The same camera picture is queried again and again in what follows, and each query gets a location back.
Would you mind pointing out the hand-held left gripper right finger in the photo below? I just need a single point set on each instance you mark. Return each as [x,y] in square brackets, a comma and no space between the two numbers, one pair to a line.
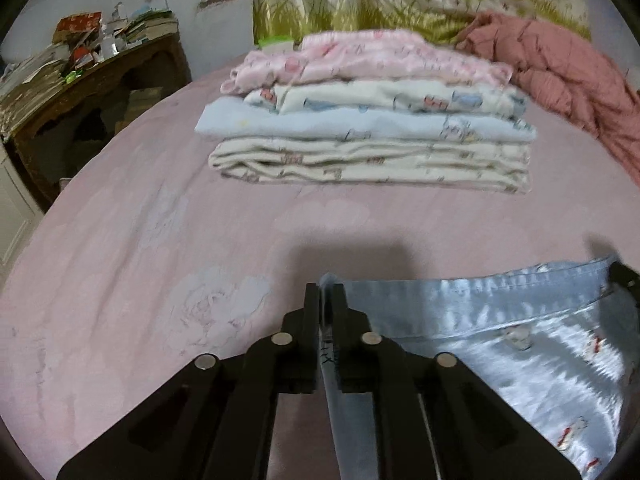
[339,320]

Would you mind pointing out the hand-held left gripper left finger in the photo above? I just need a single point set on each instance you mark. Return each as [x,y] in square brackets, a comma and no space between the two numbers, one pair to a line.
[312,320]

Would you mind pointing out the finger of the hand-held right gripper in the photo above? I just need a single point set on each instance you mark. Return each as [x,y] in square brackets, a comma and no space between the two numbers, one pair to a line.
[625,277]

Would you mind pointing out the light blue printed pants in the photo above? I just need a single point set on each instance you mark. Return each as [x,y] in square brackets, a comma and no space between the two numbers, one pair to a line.
[500,360]

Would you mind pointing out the pink bed sheet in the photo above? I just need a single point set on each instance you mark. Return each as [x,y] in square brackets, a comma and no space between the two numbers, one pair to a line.
[150,260]

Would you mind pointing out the light blue folded garment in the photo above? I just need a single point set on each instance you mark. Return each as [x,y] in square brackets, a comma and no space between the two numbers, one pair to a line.
[300,125]

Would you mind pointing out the pink quilted blanket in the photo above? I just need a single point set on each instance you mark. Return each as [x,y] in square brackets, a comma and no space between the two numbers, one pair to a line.
[565,70]

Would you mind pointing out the cream folded garment blue print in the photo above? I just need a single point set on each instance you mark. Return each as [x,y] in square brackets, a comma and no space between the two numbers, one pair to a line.
[375,97]

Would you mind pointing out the pink printed folded garment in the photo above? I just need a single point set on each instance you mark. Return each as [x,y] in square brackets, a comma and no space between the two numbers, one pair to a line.
[350,57]

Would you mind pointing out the green white tissue pack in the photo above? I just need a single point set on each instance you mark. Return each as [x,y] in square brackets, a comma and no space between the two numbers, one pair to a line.
[275,42]

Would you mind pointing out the brown wooden desk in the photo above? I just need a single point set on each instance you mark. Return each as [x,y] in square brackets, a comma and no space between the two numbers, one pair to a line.
[100,85]

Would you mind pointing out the white cabinet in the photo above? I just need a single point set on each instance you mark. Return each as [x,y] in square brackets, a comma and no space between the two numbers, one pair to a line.
[15,210]

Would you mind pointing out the tree print curtain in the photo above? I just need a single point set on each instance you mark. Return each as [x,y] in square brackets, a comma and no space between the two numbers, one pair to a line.
[375,0]

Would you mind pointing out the pile of books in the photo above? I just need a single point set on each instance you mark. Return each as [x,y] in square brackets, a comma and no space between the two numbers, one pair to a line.
[147,25]

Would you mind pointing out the small green item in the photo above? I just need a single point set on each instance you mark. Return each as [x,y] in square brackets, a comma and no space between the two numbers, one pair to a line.
[73,76]

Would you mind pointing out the clear plastic bottle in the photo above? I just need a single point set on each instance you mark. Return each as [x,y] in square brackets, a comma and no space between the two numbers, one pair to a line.
[107,42]

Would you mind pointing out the stack of papers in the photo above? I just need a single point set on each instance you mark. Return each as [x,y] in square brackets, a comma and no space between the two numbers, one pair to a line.
[30,80]

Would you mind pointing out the red printed box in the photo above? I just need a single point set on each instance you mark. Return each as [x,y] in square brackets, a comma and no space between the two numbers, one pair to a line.
[77,24]

